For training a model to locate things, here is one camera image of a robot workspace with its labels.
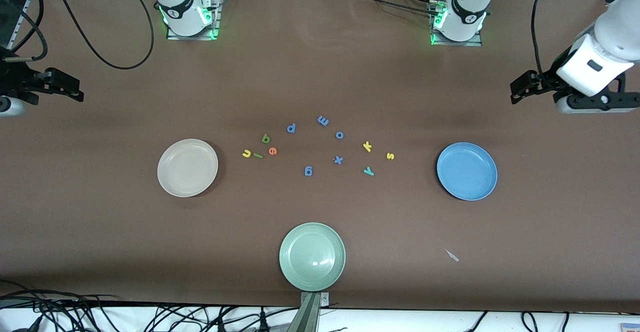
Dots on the blue foam letter x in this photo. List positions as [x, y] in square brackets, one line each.
[338, 160]

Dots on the blue round plate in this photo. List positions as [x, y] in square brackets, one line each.
[467, 171]

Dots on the pale green round plate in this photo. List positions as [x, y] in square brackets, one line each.
[312, 257]

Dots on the blue foam letter p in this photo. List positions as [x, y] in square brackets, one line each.
[289, 129]

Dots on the grey metal camera pole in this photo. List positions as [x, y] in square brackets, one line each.
[309, 314]

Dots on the blue foam letter m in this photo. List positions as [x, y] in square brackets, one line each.
[323, 121]

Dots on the teal foam letter y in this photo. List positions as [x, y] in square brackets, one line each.
[369, 171]

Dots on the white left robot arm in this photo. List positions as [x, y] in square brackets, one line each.
[610, 47]

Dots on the small grey tape scrap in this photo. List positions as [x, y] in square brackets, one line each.
[453, 256]

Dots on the aluminium frame rail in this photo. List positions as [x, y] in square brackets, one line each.
[20, 17]

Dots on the blue foam letter g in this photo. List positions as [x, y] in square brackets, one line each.
[310, 173]

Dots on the green foam letter b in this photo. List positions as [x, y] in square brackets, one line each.
[265, 140]

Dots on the beige round plate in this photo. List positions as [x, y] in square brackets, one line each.
[187, 168]

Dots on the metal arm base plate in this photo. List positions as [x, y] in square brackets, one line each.
[215, 22]
[475, 42]

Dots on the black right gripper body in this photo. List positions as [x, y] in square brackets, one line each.
[15, 79]

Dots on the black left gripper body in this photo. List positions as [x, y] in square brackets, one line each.
[546, 81]

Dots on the yellow foam letter k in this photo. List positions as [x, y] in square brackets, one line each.
[366, 146]

